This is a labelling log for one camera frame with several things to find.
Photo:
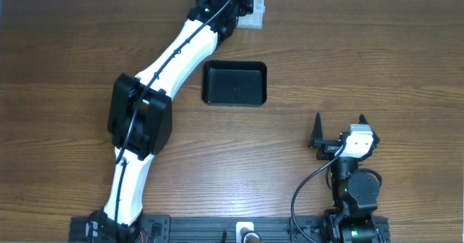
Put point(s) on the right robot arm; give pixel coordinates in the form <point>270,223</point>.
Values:
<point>359,192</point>

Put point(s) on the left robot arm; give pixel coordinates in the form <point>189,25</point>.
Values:
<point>192,50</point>

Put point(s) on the black tray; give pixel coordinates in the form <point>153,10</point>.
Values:
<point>233,87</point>

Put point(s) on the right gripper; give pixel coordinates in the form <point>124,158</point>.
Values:
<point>330,149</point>

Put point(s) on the mounting rail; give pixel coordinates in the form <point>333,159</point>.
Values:
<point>203,230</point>

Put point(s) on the white test tube rack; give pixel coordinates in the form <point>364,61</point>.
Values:
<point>255,18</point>

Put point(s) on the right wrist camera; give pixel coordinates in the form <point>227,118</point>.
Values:
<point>359,141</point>

